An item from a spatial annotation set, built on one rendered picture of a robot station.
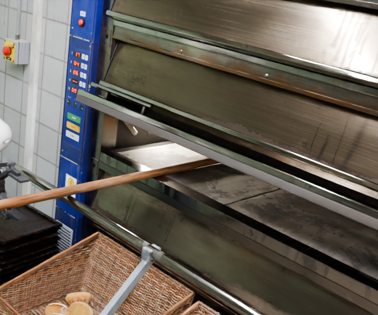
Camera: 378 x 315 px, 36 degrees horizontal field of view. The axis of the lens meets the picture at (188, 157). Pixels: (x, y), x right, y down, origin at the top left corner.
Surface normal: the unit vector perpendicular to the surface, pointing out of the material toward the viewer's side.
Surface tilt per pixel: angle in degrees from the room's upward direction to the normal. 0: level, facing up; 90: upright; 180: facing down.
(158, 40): 90
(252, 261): 70
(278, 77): 90
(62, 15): 90
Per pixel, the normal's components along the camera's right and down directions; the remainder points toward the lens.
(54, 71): -0.69, 0.13
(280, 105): -0.60, -0.20
